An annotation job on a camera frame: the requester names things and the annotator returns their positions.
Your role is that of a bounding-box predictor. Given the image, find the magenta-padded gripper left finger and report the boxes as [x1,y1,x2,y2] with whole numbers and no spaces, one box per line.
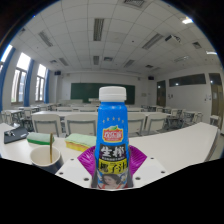
[54,145,98,189]

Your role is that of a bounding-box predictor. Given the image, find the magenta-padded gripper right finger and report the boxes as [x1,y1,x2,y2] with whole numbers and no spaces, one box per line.
[127,144,168,188]

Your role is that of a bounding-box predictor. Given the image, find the blue white-capped drink bottle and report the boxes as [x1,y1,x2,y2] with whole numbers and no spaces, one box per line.
[91,86,134,190]

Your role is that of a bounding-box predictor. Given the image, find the yellow sponge with green top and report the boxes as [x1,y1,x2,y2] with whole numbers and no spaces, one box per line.
[64,133,98,153]

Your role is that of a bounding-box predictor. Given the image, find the brown stirring stick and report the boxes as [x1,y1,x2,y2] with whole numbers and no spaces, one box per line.
[49,132,54,164]

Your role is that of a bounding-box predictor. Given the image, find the dark blue mug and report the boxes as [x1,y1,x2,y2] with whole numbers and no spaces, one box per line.
[29,144,64,175]

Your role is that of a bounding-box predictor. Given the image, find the group of classroom chairs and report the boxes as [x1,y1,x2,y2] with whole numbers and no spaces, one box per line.
[0,98,223,138]

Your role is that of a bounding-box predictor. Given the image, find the dark classroom door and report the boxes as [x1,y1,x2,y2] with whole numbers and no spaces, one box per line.
[156,79,167,108]
[208,73,224,118]

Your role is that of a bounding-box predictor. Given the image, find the dark green chalkboard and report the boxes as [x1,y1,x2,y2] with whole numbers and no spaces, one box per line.
[70,82,136,105]

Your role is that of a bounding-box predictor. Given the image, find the blue curtain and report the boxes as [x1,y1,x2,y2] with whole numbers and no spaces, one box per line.
[0,46,16,113]
[44,69,51,104]
[23,59,35,107]

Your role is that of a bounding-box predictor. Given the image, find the bright tall window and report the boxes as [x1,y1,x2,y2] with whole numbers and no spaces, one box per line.
[10,52,32,104]
[34,63,48,102]
[0,44,13,73]

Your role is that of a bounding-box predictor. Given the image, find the ceiling projector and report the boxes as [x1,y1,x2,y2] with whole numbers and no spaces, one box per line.
[164,34,182,44]

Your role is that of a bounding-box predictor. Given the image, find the group of ceiling lights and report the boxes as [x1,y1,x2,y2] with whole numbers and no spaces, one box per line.
[16,0,218,69]

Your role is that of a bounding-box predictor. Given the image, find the dark long wall window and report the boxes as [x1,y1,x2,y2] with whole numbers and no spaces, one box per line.
[168,73,207,88]

